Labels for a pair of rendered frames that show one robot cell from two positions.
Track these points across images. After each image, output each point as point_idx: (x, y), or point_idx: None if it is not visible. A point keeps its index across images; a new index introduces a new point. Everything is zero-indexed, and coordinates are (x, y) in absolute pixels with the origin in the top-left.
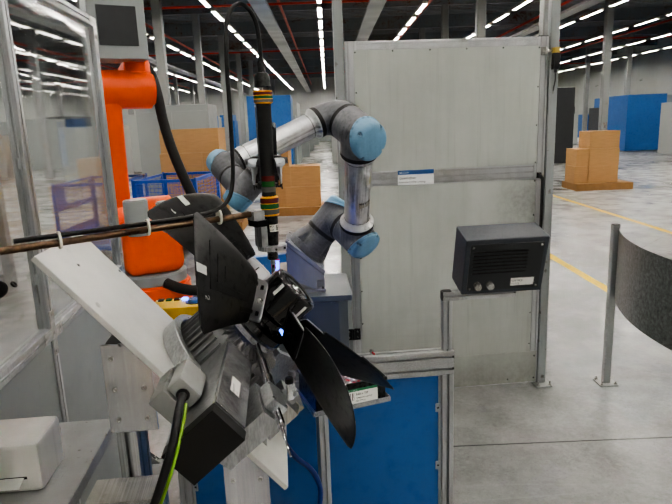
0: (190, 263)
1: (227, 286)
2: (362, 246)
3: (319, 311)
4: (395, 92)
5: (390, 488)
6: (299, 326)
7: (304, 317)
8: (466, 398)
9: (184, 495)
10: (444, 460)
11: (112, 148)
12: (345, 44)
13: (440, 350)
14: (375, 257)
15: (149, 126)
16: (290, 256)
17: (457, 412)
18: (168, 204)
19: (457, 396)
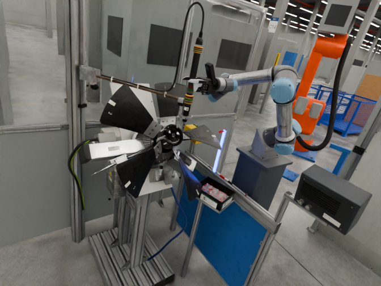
0: (331, 138)
1: (126, 114)
2: (279, 148)
3: (253, 166)
4: None
5: (231, 255)
6: (153, 146)
7: (247, 164)
8: (375, 284)
9: (177, 193)
10: (253, 267)
11: (308, 72)
12: None
13: (272, 218)
14: (365, 174)
15: (371, 71)
16: (255, 136)
17: (356, 282)
18: (165, 84)
19: (371, 278)
